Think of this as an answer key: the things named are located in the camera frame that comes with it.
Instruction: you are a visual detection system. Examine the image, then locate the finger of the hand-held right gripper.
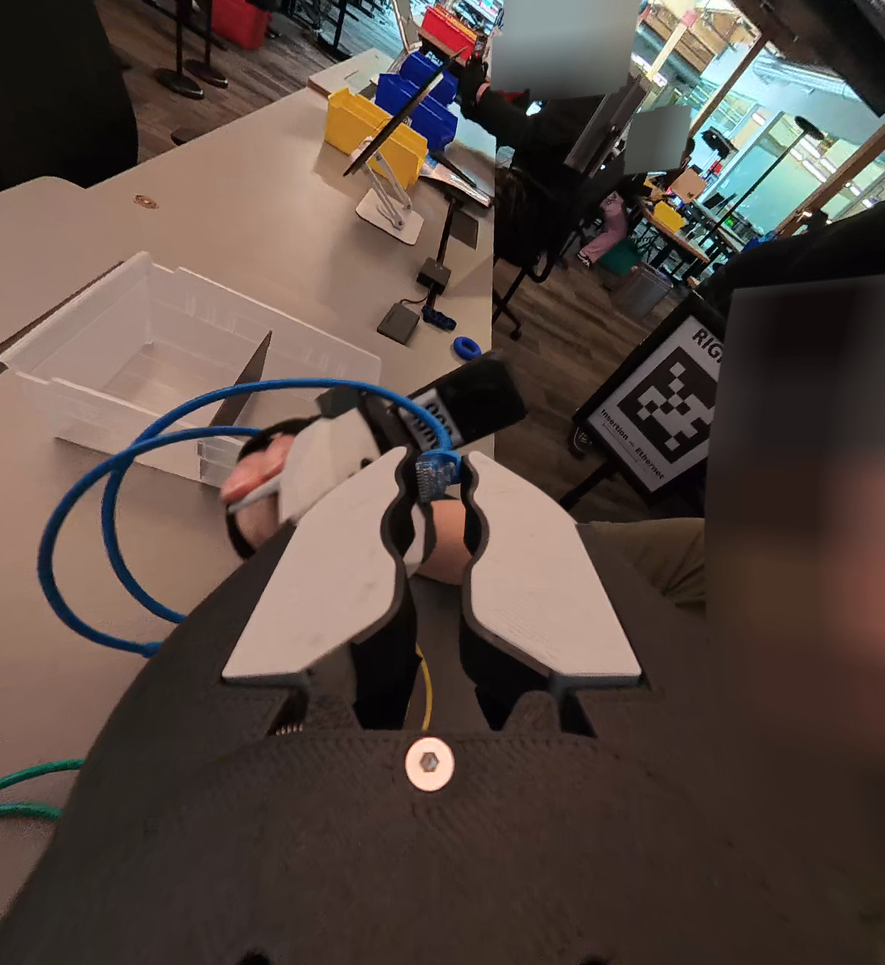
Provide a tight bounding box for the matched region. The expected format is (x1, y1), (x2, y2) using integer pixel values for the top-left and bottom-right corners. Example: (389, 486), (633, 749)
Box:
(401, 498), (437, 580)
(276, 411), (384, 526)

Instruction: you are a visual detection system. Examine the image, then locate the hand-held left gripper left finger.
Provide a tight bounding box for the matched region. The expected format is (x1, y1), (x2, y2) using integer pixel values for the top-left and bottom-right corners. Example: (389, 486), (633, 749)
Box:
(222, 446), (419, 687)

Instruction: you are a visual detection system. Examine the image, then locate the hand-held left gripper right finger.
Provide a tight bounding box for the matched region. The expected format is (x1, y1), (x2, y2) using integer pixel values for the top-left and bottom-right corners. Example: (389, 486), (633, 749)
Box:
(459, 451), (644, 691)

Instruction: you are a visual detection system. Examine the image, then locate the yellow ethernet cable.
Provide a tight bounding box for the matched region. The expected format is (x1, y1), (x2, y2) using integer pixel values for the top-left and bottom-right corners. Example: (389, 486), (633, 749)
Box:
(414, 644), (436, 731)

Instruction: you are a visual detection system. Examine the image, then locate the clear plastic bin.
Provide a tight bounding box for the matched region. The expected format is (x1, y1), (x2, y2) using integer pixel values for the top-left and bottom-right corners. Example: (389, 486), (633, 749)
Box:
(0, 251), (381, 485)

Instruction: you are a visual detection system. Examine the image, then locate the blue ethernet cable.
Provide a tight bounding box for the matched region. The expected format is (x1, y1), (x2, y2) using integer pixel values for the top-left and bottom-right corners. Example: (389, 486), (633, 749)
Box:
(37, 380), (462, 658)

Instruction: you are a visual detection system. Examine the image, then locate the green ethernet cable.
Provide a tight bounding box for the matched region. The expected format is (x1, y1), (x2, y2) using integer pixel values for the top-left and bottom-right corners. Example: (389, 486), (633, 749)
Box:
(0, 757), (85, 828)

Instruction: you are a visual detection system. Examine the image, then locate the person's right hand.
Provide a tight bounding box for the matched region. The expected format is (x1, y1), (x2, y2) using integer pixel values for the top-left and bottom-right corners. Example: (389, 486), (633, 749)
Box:
(220, 433), (300, 550)

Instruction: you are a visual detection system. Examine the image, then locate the dark grey adapter box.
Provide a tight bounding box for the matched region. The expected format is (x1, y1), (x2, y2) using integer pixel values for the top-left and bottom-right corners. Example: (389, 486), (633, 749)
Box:
(376, 302), (421, 346)

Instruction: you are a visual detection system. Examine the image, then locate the black framed marker sign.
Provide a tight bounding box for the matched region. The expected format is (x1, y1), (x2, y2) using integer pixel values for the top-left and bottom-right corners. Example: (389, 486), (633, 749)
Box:
(572, 293), (724, 500)

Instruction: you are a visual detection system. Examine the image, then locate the white tablet stand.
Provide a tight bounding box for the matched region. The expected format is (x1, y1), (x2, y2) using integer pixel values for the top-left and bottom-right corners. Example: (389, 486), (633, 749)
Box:
(355, 139), (423, 244)

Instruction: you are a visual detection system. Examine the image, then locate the grey trash can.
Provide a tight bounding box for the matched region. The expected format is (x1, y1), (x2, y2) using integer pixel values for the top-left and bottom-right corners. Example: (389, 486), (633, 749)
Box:
(612, 264), (674, 320)

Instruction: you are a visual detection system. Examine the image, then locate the blue storage bin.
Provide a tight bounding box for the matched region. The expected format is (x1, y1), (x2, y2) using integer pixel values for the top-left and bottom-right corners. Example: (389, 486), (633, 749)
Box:
(399, 49), (460, 103)
(374, 73), (460, 152)

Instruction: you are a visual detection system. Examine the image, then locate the black tablet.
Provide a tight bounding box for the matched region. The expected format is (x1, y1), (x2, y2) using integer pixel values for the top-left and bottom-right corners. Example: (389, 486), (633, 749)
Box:
(343, 47), (469, 178)

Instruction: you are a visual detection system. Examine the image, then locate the yellow storage bin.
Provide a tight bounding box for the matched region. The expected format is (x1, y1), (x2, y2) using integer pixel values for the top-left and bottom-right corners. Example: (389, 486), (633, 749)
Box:
(325, 86), (430, 191)

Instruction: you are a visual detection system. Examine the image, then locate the red storage bin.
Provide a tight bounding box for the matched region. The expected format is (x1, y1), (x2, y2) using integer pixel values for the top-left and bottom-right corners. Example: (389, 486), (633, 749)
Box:
(420, 6), (482, 48)
(211, 0), (271, 51)

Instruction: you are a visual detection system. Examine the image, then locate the black stanchion post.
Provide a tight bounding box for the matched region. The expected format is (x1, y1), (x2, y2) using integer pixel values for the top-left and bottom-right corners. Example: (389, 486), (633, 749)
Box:
(186, 0), (230, 90)
(154, 0), (207, 101)

